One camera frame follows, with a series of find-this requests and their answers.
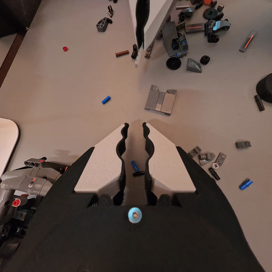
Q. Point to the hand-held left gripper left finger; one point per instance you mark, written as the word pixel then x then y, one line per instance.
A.
pixel 99 170

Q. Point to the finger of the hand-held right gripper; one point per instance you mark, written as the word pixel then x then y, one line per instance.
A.
pixel 157 12
pixel 132 12

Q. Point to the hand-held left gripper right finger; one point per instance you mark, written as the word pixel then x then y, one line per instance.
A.
pixel 170 170

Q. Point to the light grey studded lego plate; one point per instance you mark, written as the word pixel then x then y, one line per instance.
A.
pixel 138 57

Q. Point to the grey lego tile assembly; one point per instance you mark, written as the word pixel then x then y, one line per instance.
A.
pixel 159 102

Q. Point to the grey lego bar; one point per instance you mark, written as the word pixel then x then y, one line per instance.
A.
pixel 182 7

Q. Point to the small grey lego piece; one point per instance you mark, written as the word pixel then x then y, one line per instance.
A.
pixel 180 26

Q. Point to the grey lego wedge plate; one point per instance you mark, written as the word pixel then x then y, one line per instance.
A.
pixel 170 36

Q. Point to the dark curved lego slope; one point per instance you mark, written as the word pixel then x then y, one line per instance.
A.
pixel 186 12

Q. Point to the black lego pin connector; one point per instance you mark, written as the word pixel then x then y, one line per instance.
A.
pixel 134 52

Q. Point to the brown lego axle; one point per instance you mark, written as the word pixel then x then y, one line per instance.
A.
pixel 122 53

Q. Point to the orange lego piece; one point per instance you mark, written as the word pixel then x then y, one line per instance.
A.
pixel 207 2

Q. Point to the black round lego plate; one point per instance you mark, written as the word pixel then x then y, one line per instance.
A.
pixel 210 13

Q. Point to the black round lego dish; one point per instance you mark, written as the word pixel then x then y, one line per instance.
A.
pixel 173 63

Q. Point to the small black curved lego piece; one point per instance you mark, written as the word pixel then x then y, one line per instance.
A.
pixel 220 7

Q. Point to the grey quarter dome lego piece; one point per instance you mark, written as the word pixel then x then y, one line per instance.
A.
pixel 193 65

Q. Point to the grey curved arch lego piece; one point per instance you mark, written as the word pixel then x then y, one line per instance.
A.
pixel 222 25

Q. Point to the black lego gear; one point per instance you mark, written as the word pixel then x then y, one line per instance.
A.
pixel 205 60

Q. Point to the blue lego pin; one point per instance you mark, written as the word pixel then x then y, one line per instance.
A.
pixel 106 99
pixel 245 184

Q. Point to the grey lego car model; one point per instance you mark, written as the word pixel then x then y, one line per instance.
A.
pixel 25 182

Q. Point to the grey lego slope brick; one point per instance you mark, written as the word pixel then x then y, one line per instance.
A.
pixel 243 144

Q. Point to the dark grey lego axle pin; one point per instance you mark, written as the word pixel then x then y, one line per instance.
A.
pixel 259 103

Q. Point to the black lego wheel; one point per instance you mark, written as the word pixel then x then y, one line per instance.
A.
pixel 265 89

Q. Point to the grey bent technic beam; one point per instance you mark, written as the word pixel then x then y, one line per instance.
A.
pixel 102 25

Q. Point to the wide tile with orange stripe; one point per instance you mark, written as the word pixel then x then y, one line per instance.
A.
pixel 194 27

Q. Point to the dark grey technic connector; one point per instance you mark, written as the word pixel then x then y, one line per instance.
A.
pixel 209 26

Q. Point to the black technic connector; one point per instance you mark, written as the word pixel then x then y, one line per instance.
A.
pixel 213 38

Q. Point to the grey tile with orange stripe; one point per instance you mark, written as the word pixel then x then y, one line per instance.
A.
pixel 246 43

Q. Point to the white adjustable stand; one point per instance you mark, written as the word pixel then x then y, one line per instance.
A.
pixel 7 142

